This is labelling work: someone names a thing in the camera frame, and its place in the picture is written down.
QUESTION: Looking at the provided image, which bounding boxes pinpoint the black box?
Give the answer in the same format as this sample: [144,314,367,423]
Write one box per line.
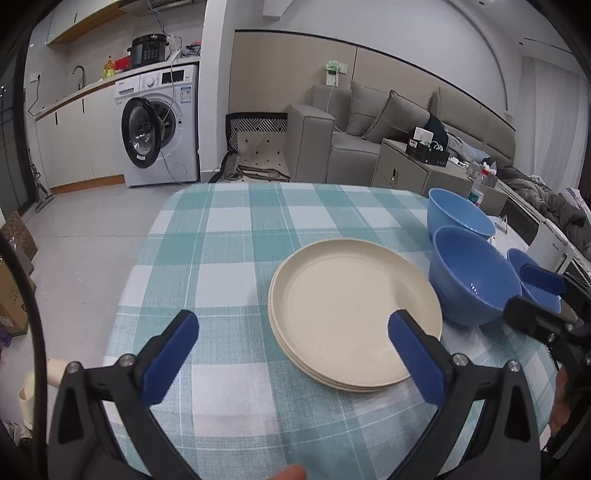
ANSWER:
[405,141,450,168]

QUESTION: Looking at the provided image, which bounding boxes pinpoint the grey side cabinet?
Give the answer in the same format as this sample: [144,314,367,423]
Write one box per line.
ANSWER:
[372,138,509,217]

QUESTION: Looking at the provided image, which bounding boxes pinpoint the person's right hand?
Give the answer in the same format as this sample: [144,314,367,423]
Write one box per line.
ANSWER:
[549,369,576,431]

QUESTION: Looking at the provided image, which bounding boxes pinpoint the black white patterned mat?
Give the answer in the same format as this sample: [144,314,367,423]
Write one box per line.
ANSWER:
[208,112,291,184]

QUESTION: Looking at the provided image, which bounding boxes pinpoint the floor mop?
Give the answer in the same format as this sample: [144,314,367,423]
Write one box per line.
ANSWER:
[28,138,55,213]

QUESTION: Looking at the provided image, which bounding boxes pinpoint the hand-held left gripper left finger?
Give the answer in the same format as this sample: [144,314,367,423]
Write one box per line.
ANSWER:
[47,309,200,480]

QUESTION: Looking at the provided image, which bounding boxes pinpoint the white washing machine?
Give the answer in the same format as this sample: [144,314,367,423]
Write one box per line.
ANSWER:
[114,65,200,188]

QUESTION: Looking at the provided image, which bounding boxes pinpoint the black cable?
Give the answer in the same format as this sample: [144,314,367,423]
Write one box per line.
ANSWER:
[0,231,49,480]

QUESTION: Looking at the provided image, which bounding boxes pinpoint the blue bowl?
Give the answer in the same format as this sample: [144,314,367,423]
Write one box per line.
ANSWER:
[506,248,564,315]
[428,226,523,326]
[426,187,497,241]

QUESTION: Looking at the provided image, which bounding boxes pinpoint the brown patterned box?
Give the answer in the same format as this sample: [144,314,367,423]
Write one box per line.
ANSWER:
[2,210,38,259]

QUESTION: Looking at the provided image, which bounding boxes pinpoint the green white wall charger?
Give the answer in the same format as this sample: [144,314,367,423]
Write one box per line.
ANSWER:
[323,60,348,88]

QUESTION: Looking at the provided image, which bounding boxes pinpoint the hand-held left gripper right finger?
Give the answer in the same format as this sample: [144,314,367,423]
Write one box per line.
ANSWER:
[388,310,541,480]

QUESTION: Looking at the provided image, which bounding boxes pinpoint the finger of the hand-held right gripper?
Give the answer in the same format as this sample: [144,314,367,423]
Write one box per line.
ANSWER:
[503,295,579,346]
[521,264,568,297]

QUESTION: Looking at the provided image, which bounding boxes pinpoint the grey sofa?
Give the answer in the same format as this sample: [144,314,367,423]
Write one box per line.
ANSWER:
[286,78,518,185]

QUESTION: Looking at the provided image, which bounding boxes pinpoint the black rice cooker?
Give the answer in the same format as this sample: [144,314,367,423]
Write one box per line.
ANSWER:
[127,33,168,68]

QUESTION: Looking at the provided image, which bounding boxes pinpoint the grey blanket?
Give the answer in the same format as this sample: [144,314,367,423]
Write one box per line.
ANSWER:
[496,166,591,259]

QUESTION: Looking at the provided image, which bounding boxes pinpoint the cardboard box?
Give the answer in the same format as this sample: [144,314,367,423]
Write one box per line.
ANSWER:
[0,263,35,335]

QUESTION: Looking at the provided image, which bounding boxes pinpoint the white kitchen counter cabinet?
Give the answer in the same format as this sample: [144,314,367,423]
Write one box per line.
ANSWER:
[34,80,126,195]

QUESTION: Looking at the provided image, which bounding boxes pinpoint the range hood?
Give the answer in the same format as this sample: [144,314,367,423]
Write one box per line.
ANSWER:
[120,0,206,12]

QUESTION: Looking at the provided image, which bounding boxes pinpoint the white appliance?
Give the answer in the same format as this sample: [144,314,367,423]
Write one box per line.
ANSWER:
[526,222,578,273]

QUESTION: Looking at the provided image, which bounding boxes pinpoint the dark blue pillow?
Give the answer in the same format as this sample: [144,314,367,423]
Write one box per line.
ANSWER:
[425,114,450,148]

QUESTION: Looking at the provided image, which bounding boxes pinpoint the white upper kitchen cabinets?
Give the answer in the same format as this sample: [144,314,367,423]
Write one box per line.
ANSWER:
[46,0,134,46]

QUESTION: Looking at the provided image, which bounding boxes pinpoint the beige slipper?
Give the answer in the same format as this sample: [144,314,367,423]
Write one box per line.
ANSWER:
[46,357,70,386]
[18,371,37,428]

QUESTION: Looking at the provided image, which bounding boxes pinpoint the person's left hand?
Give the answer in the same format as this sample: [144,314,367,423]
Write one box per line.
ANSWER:
[268,464,308,480]

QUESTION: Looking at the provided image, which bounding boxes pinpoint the teal checked tablecloth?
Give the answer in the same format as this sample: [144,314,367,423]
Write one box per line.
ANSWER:
[102,181,561,480]

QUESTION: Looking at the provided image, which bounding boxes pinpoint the dark glass door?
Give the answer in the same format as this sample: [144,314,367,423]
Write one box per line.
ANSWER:
[0,46,33,217]

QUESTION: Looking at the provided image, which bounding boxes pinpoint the grey sofa cushion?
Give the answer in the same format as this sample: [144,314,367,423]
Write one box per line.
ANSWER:
[346,80,393,137]
[362,90,432,144]

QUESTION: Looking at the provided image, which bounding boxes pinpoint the clear water bottle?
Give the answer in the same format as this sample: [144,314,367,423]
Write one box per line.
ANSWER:
[467,168,490,206]

